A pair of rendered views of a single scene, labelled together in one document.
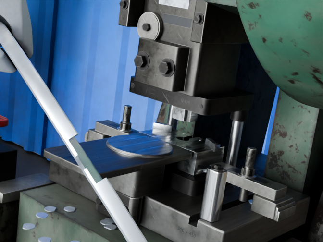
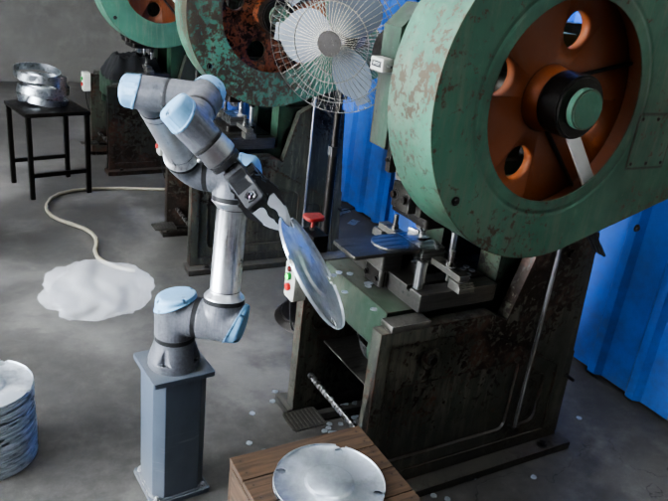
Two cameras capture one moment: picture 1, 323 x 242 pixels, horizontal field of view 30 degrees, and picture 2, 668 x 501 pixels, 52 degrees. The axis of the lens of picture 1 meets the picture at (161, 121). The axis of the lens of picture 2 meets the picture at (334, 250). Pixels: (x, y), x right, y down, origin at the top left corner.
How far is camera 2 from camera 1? 1.16 m
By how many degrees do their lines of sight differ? 20
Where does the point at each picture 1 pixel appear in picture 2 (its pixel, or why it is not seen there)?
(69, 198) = (352, 267)
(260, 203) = (451, 282)
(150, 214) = (390, 281)
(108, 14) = not seen: hidden behind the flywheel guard
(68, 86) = not seen: hidden behind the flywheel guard
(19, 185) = (327, 256)
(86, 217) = (357, 278)
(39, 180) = (339, 254)
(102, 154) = (365, 246)
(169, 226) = (398, 289)
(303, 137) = not seen: hidden behind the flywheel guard
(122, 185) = (376, 263)
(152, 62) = (399, 196)
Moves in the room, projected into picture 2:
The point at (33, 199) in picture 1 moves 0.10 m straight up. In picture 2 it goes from (332, 265) to (335, 238)
